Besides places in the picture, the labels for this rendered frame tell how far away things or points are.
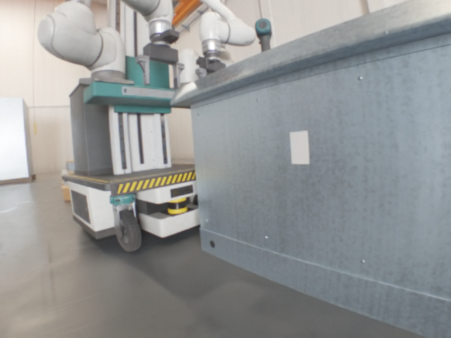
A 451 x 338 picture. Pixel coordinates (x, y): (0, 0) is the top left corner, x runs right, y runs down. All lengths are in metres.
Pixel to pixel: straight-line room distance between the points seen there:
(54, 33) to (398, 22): 0.94
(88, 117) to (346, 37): 1.20
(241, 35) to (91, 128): 0.90
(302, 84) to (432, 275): 0.49
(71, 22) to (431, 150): 1.07
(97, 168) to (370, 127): 1.22
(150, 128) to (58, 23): 0.73
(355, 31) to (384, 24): 0.05
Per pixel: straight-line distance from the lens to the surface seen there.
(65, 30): 0.95
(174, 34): 0.88
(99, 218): 1.12
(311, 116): 0.57
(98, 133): 1.35
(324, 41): 0.53
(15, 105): 6.91
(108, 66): 1.06
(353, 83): 0.55
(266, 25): 0.92
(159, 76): 1.37
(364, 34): 0.50
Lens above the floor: 0.42
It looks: 4 degrees down
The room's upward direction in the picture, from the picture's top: 4 degrees counter-clockwise
